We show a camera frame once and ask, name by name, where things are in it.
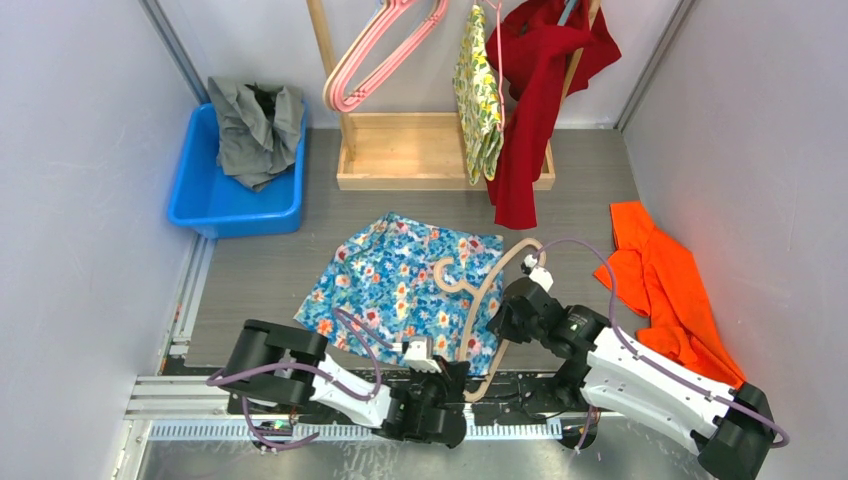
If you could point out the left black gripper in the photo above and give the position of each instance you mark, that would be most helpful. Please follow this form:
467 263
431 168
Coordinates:
450 376

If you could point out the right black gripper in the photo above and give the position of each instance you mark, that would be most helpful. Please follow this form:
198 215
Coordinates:
500 325

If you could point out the beige hanger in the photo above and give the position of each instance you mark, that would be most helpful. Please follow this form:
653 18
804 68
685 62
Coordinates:
478 294

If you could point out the blue floral garment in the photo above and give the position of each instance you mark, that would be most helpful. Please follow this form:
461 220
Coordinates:
379 288

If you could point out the yellow floral garment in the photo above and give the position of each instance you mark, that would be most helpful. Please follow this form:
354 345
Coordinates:
479 101

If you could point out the red skirt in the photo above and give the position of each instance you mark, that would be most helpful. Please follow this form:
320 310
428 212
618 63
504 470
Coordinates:
542 62

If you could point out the thin pink wire hanger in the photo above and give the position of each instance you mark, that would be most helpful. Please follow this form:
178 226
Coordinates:
496 6

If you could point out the grey-blue hanger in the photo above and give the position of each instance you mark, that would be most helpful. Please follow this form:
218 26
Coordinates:
569 7

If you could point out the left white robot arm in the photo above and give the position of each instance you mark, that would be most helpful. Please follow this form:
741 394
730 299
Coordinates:
281 365

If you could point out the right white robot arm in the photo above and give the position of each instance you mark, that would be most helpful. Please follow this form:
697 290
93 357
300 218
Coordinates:
729 429

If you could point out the orange garment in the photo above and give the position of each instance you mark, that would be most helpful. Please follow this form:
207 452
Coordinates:
658 278

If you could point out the blue plastic bin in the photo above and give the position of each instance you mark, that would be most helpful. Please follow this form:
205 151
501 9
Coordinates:
215 205

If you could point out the grey garment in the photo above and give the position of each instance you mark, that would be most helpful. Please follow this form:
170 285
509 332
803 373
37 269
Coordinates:
259 129

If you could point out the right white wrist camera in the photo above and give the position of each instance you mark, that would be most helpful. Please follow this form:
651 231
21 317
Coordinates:
533 267

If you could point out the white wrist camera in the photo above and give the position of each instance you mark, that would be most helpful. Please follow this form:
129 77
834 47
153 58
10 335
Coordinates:
533 267
417 354

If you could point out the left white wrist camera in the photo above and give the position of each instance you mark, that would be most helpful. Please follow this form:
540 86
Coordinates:
417 354

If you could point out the slotted cable duct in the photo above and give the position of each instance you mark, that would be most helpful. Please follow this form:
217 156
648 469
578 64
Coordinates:
237 430

